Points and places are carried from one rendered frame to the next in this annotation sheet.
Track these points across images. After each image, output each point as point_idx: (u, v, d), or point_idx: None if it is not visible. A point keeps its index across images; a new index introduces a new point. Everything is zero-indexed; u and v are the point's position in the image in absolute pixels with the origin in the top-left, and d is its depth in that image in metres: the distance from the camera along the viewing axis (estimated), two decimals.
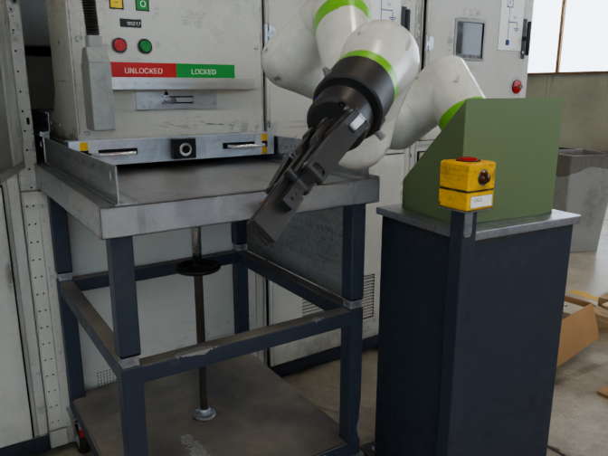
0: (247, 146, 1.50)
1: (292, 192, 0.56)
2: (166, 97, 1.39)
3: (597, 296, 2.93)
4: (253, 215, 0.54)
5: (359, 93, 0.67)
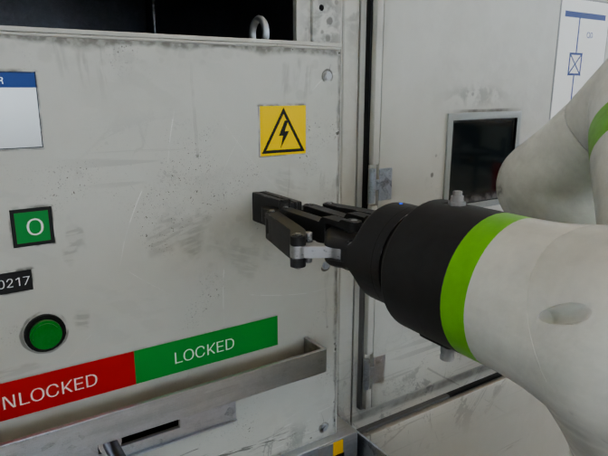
0: None
1: None
2: (109, 442, 0.54)
3: None
4: (267, 193, 0.58)
5: (377, 256, 0.38)
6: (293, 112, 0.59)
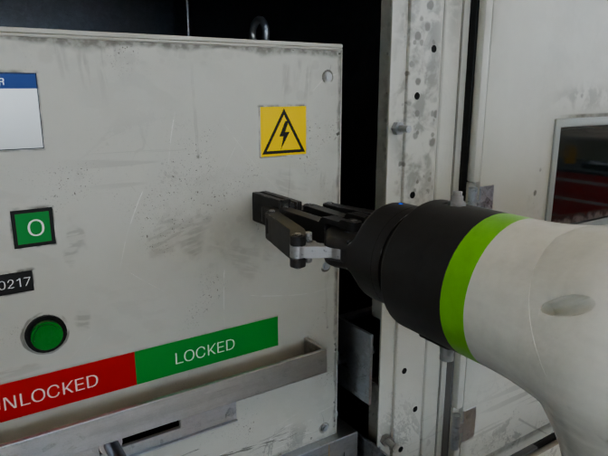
0: None
1: None
2: (110, 443, 0.54)
3: None
4: (268, 193, 0.58)
5: (377, 256, 0.38)
6: (293, 113, 0.59)
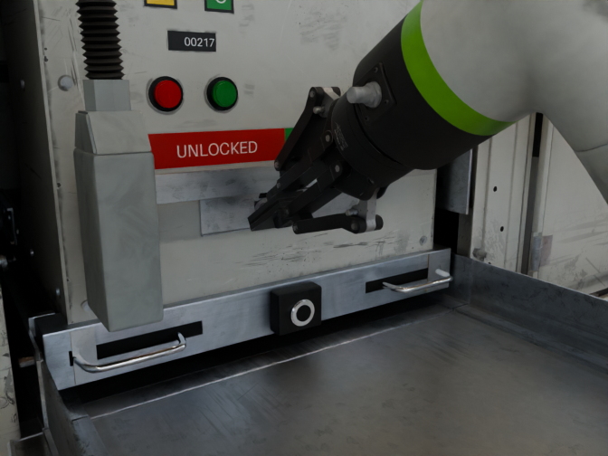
0: (425, 287, 0.74)
1: None
2: None
3: None
4: None
5: None
6: None
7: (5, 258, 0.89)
